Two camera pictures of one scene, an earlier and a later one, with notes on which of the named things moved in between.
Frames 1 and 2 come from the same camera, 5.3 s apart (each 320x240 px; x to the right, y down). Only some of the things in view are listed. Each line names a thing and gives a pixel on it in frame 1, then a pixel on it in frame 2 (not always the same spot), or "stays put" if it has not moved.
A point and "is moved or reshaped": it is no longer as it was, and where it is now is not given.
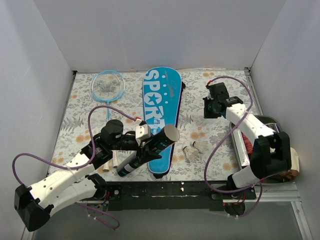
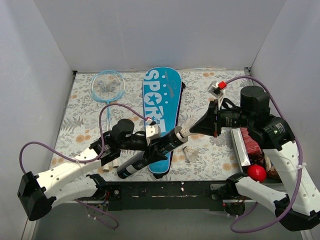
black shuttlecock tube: [165, 136] is moved or reshaped
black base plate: [173, 195] stays put
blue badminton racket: [107, 85] stays put
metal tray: [241, 149] stays put
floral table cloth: [202, 150] stays put
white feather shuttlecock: [200, 147] to [184, 131]
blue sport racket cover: [161, 97] stays put
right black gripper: [207, 107] to [215, 118]
